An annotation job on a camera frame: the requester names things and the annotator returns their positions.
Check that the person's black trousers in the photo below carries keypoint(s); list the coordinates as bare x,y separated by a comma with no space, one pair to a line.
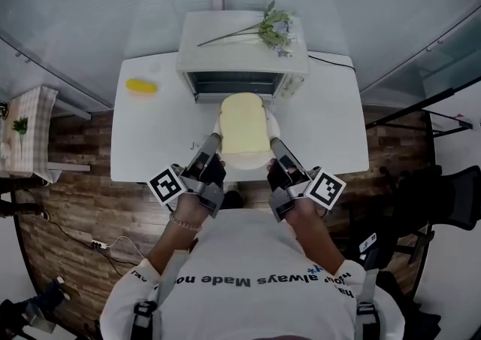
233,201

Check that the black device with white label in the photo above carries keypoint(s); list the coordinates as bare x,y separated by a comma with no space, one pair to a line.
368,244

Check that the black backpack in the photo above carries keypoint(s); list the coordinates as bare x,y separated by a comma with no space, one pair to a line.
406,312

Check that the glass partition with blinds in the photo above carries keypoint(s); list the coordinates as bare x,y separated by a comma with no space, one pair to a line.
94,11

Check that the white round plate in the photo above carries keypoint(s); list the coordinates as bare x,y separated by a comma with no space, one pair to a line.
248,161

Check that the slice of toast bread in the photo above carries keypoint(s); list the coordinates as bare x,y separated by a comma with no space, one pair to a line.
244,124

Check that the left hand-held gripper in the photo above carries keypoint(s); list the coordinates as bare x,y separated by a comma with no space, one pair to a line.
167,186

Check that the person's right hand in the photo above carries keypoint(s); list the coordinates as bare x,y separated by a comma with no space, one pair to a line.
269,165

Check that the black mesh office chair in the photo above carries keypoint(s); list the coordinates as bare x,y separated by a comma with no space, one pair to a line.
451,199

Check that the checked tablecloth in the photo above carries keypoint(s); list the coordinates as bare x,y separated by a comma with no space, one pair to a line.
34,124

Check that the white power strip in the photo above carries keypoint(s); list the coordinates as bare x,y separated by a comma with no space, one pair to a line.
99,244

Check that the small green plant sprig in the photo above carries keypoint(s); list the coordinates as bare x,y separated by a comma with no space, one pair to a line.
20,125

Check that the person's right forearm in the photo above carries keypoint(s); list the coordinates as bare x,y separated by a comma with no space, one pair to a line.
319,240

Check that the yellow banana toy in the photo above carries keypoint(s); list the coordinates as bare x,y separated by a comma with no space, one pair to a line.
141,86

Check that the artificial green flower sprig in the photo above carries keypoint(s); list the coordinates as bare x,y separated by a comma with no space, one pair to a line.
272,28

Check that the person's white printed t-shirt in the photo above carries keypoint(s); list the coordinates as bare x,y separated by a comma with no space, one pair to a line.
248,248

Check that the white desk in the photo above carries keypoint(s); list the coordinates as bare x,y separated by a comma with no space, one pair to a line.
150,135

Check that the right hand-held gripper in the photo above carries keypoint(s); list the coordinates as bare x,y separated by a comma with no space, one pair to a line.
325,189

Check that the person's left forearm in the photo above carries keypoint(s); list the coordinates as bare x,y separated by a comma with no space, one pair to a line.
173,248

